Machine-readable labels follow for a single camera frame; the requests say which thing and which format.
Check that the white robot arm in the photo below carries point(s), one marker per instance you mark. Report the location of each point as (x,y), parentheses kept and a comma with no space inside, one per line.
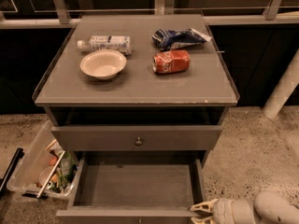
(267,208)

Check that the white plastic water bottle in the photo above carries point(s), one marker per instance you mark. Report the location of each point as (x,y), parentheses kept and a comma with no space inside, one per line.
(118,43)

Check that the white bowl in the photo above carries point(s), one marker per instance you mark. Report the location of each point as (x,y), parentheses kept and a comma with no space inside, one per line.
(103,64)

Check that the grey drawer cabinet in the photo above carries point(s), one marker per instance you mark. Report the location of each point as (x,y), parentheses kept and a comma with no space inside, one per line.
(136,96)

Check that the metal window railing frame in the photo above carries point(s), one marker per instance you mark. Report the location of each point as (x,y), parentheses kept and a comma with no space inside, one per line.
(17,14)

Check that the black flat bar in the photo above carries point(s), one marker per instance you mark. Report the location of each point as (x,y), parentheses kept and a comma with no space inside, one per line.
(9,171)

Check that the white diagonal pipe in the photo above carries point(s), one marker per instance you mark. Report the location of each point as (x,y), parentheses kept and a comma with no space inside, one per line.
(284,89)

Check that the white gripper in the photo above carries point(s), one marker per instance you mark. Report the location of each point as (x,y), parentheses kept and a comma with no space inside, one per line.
(224,211)

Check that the green bottle in bin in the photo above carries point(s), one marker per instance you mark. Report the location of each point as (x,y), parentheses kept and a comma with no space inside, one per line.
(68,166)

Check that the clear plastic storage bin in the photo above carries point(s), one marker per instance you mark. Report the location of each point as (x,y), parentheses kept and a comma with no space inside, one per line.
(36,164)

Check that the grey drawer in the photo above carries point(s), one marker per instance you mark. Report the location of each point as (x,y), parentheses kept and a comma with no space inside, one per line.
(151,187)
(137,138)

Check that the red crushed soda can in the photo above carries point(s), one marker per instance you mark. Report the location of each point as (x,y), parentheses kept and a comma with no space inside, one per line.
(170,62)

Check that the grey top drawer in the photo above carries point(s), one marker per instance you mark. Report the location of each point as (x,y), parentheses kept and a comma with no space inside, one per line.
(137,138)

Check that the blue crumpled chip bag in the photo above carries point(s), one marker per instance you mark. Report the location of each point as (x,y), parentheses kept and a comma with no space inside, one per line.
(167,40)

